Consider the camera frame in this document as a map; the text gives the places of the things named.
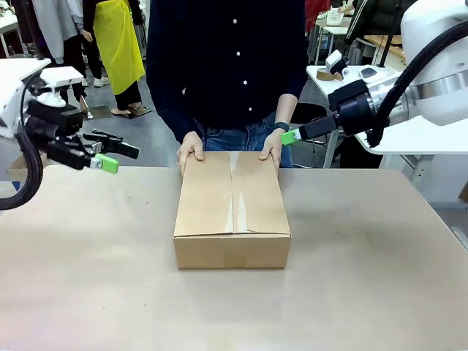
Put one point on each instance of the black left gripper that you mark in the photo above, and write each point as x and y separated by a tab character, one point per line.
55	131

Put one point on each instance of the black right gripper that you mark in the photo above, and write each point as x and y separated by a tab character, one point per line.
352	108

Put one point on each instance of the brown cardboard box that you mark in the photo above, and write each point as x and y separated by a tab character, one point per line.
232	204

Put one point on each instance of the person's left forearm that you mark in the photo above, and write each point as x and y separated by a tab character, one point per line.
287	109

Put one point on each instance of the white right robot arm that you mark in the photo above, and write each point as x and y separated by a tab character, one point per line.
438	40

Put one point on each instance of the person's left hand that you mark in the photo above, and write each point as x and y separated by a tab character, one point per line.
272	148

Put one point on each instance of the person's right hand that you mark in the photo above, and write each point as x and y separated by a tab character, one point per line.
190	150

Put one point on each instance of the black chair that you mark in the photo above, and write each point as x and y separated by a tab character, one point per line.
311	117

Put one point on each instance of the black smartwatch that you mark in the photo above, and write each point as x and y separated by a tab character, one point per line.
281	127

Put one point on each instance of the brown tape roll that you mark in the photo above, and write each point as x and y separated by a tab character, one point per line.
328	74

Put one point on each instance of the blue jeans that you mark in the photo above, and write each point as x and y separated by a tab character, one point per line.
237	137

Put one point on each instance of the white sneakers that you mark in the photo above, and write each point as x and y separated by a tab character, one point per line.
98	81

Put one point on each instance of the white gray handheld device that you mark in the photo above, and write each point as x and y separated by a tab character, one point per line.
371	72

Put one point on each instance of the large white side table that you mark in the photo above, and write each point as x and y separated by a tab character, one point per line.
402	146

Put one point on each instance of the mannequin with yellow apron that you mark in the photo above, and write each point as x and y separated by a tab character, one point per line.
118	47

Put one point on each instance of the wooden table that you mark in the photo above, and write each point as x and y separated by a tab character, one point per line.
380	45

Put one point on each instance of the black pole stand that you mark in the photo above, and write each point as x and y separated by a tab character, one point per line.
387	47

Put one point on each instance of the person in dark shirt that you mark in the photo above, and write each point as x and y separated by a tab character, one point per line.
226	55

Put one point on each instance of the white mesh basket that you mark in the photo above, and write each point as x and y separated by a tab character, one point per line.
335	17

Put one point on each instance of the red cloth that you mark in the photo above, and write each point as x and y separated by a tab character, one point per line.
317	14

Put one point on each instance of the small white table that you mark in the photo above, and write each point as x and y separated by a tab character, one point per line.
20	67

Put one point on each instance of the person in black jacket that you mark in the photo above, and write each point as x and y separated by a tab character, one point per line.
369	18

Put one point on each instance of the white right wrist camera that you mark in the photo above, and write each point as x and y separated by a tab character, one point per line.
336	64

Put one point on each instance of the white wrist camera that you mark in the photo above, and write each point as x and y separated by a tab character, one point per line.
336	64
58	86

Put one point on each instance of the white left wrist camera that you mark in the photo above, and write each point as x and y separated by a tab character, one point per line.
58	86

